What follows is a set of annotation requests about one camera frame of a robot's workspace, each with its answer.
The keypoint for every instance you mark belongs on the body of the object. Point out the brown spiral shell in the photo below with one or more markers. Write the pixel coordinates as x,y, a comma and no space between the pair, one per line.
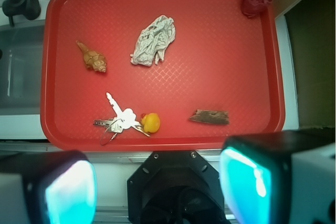
92,59

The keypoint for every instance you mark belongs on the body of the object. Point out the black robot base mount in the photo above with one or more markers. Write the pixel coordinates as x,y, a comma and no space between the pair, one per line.
175,187

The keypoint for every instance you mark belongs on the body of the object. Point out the yellow rubber duck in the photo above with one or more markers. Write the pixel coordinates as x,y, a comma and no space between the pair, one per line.
150,122

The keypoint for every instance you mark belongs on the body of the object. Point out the silver key bunch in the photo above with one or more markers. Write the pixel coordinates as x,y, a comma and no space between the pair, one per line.
123,120

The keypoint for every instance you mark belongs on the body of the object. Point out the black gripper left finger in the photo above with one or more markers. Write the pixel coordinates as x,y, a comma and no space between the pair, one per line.
55,187

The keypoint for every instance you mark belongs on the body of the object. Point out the red plastic tray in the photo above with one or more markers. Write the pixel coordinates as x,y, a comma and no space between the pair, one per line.
220,60

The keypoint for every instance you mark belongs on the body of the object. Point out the brown bark piece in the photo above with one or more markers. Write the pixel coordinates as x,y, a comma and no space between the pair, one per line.
210,117

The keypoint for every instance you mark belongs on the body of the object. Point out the grey sink basin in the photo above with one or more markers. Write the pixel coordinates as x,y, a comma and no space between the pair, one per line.
21,61

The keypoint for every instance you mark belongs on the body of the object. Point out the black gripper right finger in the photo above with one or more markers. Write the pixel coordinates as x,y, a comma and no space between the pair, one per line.
280,177

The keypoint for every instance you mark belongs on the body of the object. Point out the crumpled red paper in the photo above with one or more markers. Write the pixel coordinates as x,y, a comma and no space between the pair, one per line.
252,8

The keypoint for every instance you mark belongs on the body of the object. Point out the grey sink faucet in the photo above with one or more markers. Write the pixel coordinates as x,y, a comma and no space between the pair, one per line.
30,9

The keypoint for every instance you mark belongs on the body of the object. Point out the crumpled white paper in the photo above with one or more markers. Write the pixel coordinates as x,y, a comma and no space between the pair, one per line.
153,42

